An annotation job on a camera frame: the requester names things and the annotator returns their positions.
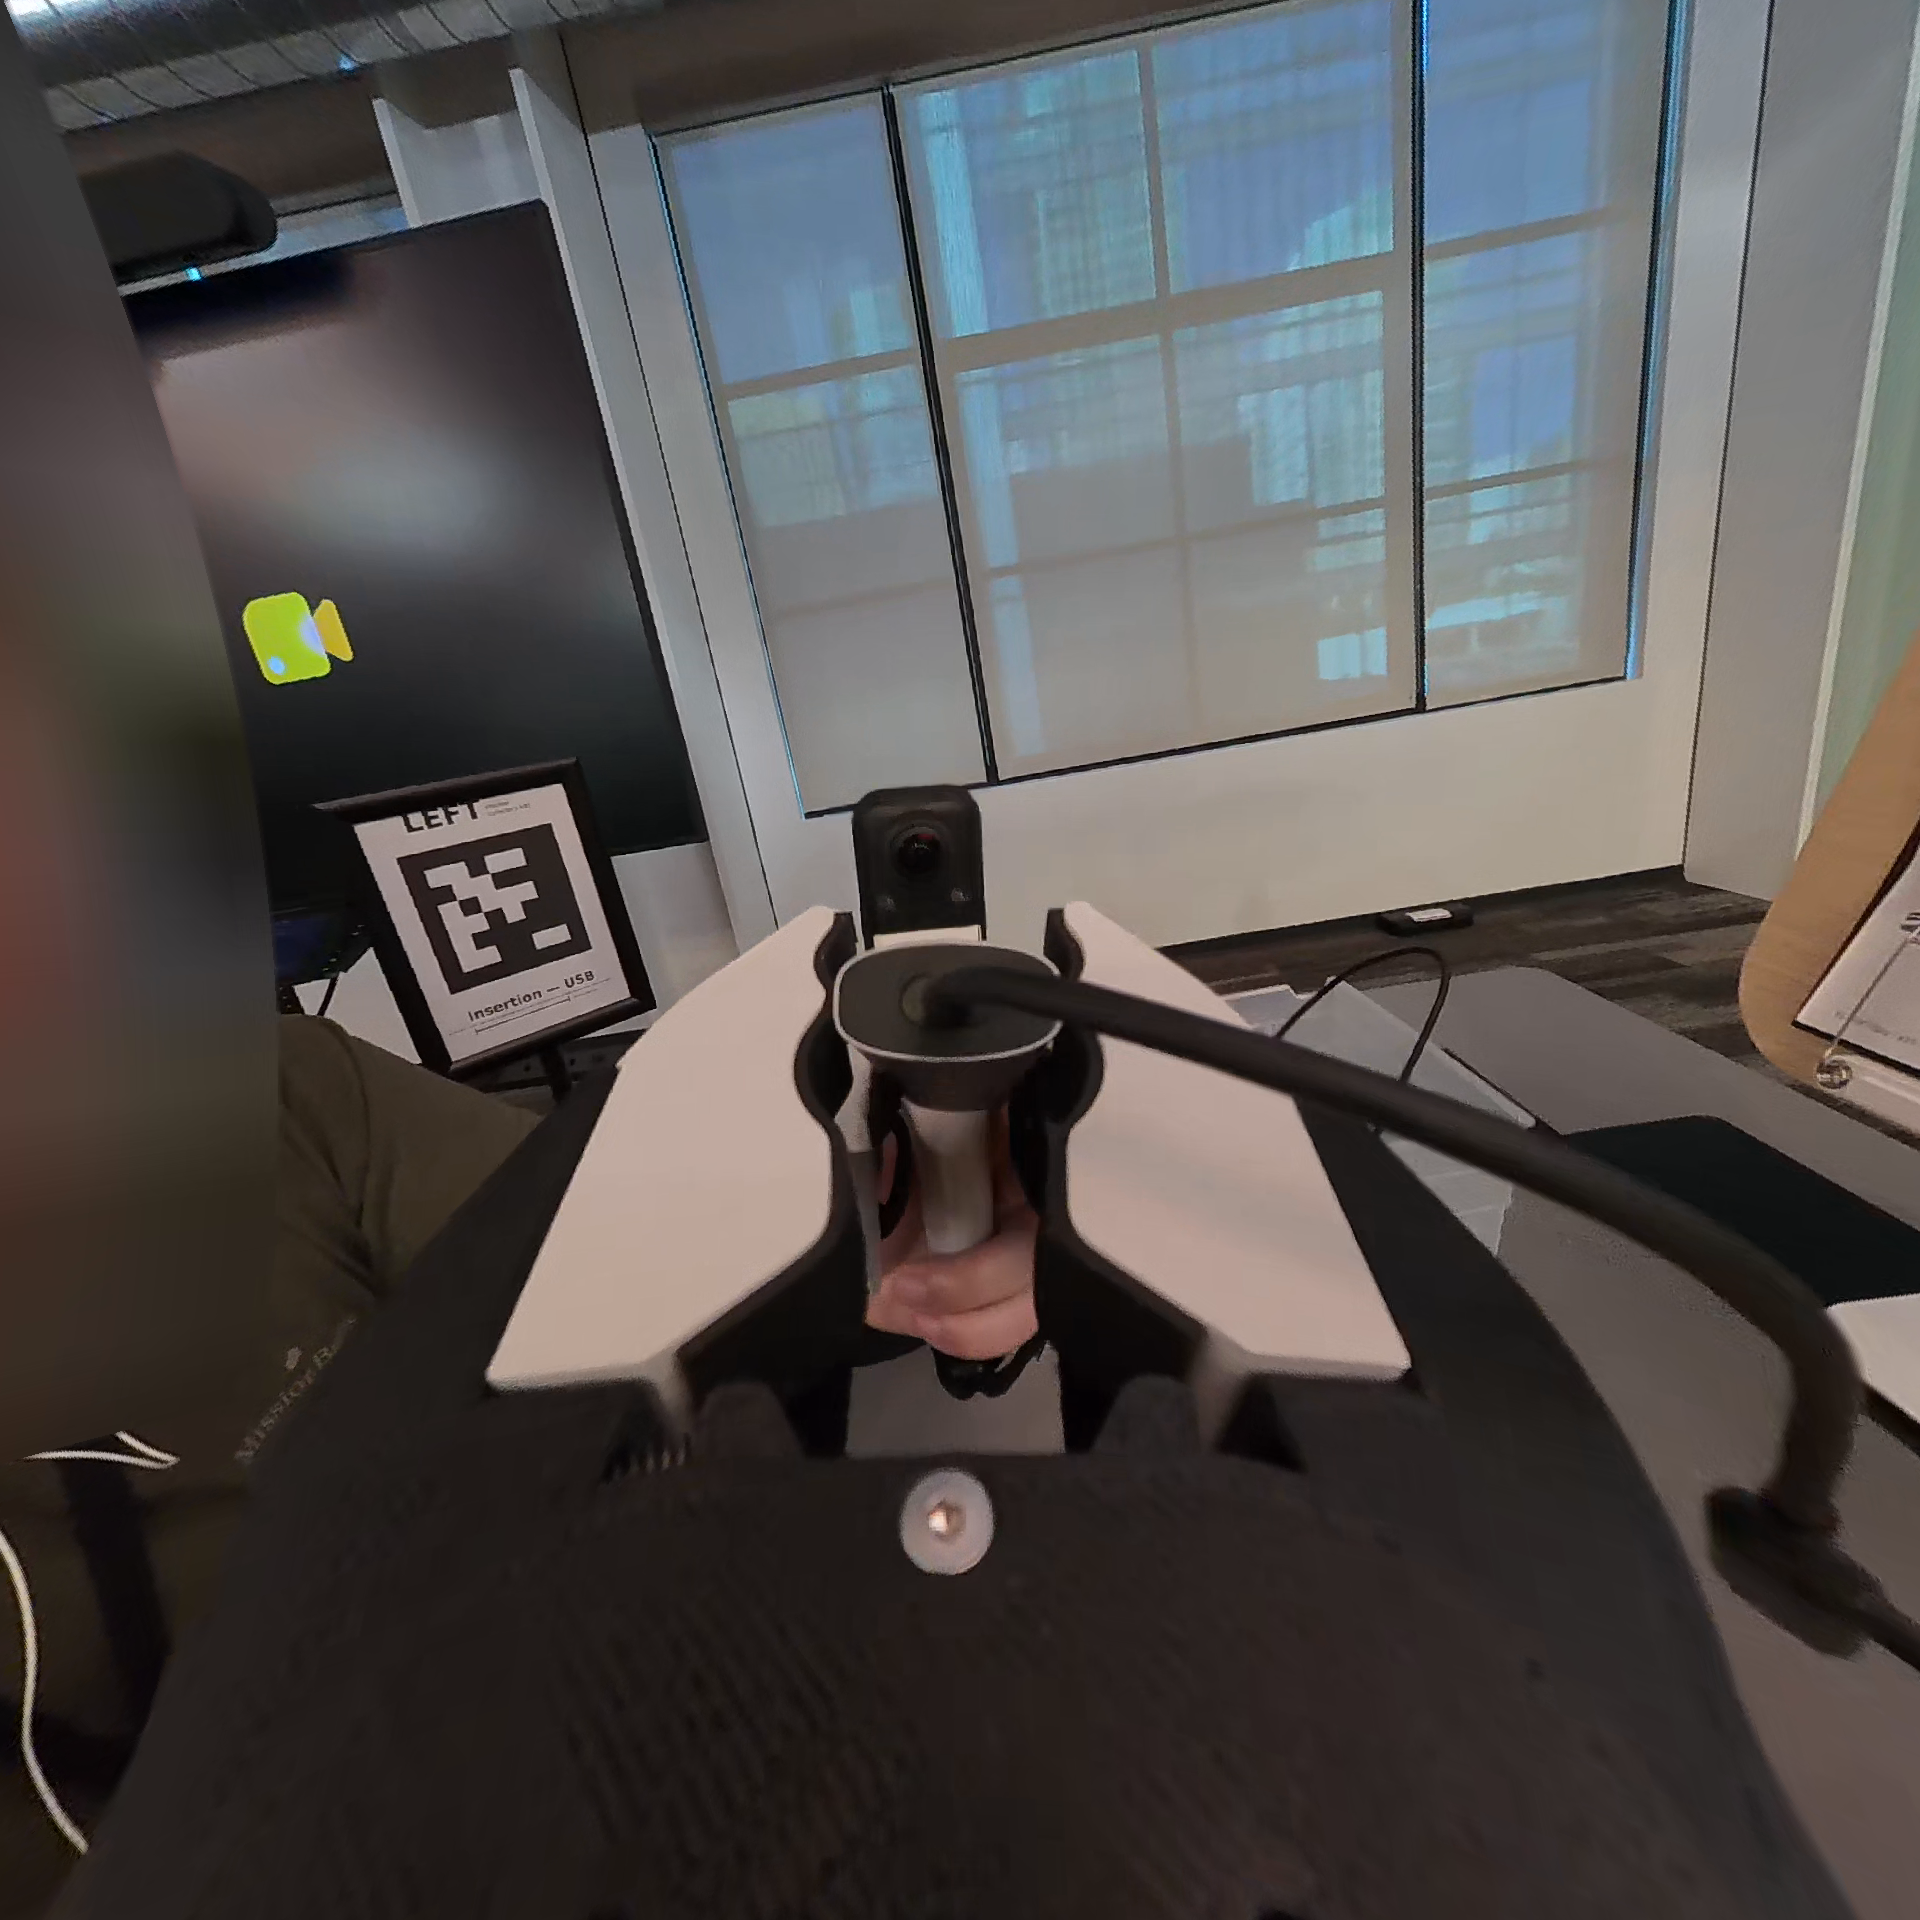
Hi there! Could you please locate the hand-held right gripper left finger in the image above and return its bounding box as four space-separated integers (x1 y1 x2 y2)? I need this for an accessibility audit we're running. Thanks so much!
486 900 881 1443

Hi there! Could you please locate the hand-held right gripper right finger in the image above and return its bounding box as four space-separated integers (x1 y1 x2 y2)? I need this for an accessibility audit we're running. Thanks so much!
1041 900 1415 1427

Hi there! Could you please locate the short black plug cable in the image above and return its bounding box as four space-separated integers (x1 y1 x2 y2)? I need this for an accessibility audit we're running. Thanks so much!
901 967 1920 1671

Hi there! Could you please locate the person's left hand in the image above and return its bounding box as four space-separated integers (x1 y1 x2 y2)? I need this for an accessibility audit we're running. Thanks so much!
865 1136 1042 1360

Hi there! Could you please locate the framed marker sign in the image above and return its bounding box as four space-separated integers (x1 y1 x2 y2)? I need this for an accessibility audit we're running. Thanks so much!
312 757 658 1077

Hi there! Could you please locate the dark flat slab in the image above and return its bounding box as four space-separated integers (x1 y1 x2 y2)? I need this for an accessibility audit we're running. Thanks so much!
1560 1113 1920 1309

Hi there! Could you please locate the window with white blinds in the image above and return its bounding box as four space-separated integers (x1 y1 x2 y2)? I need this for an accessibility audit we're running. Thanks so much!
651 0 1685 822

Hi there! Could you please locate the large black wall screen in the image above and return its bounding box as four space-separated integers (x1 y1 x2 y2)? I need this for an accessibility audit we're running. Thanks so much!
123 199 711 913

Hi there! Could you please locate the thin white cable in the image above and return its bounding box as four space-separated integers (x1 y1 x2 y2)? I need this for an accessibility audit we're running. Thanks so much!
0 1528 97 1855

